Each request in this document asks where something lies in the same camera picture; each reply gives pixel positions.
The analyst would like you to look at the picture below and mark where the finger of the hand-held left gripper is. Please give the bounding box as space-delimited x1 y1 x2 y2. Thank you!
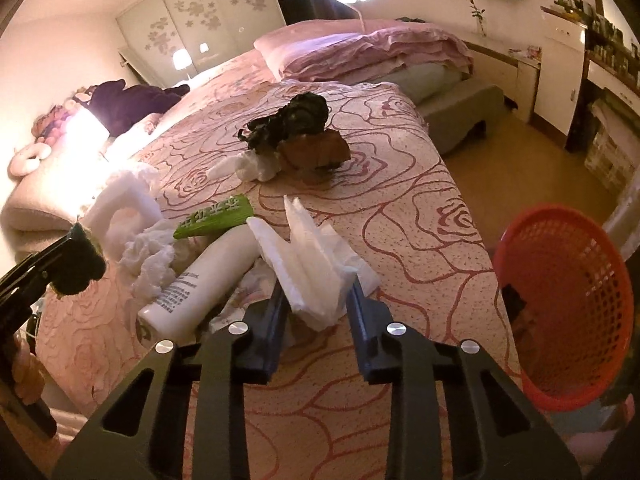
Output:
0 223 87 295
0 269 55 322

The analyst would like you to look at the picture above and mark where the folded white fluffy garment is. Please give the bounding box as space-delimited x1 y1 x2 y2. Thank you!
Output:
82 165 163 256

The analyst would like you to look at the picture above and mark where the pale folded blanket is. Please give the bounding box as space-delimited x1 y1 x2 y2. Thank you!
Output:
395 62 473 106

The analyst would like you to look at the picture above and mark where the dark patterned clothing pile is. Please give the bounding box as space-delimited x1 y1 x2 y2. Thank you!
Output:
237 92 331 153

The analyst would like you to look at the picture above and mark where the dark lump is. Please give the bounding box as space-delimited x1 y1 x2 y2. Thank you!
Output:
47 222 107 297

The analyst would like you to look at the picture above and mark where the green snack packet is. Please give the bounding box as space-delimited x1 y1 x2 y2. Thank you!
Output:
172 194 256 240

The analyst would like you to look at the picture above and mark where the red plastic basket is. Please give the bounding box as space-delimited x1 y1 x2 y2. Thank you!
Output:
492 204 635 413

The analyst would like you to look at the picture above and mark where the person's left hand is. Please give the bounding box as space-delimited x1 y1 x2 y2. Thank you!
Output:
12 335 47 405

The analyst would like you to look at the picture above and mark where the row of cosmetic bottles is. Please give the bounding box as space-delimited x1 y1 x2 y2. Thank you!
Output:
555 0 640 91

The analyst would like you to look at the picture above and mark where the white paper tissue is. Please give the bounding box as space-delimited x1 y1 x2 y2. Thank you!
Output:
246 195 378 331

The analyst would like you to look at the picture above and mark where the dark purple clothing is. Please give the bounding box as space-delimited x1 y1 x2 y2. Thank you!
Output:
87 79 191 138

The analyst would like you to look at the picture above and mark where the white lotion bottle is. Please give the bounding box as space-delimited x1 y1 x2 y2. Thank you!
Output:
137 225 261 348

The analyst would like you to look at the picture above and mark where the wood-framed mirror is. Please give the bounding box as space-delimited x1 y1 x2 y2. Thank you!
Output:
587 0 640 46

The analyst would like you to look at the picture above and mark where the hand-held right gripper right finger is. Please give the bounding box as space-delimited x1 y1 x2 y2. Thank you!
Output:
347 275 583 480

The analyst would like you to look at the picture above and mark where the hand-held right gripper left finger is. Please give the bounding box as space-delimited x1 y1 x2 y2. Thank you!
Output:
50 277 291 480

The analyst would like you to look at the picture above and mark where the white dressing table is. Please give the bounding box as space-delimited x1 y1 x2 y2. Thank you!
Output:
567 57 640 156

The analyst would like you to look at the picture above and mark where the floral sliding-door wardrobe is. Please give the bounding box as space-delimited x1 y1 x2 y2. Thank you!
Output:
115 0 286 86

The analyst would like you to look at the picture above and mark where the grey bed bench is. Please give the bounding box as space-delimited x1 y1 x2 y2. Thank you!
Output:
417 85 506 156

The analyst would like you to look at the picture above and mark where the low white cabinet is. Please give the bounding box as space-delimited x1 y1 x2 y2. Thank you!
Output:
460 40 543 121

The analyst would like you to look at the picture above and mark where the folded pink quilt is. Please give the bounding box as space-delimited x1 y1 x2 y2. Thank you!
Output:
295 22 473 83

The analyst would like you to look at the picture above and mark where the pink pillow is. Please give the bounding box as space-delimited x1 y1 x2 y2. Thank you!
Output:
254 19 381 81

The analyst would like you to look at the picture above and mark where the brown paper bag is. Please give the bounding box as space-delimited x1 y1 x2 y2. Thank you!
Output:
277 130 351 171

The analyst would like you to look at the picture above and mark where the white crumpled garment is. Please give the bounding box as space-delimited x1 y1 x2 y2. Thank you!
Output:
207 150 283 183

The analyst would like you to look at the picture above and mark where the rose in glass vase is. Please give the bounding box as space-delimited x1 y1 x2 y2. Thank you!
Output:
465 0 488 37

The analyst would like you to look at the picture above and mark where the plush toy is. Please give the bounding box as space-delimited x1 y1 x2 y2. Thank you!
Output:
32 90 96 138

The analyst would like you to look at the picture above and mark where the tall white cabinet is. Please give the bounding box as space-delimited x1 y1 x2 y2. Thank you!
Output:
532 7 588 136

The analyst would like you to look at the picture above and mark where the white ring cushion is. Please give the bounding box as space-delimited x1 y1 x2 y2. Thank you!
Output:
9 140 53 177

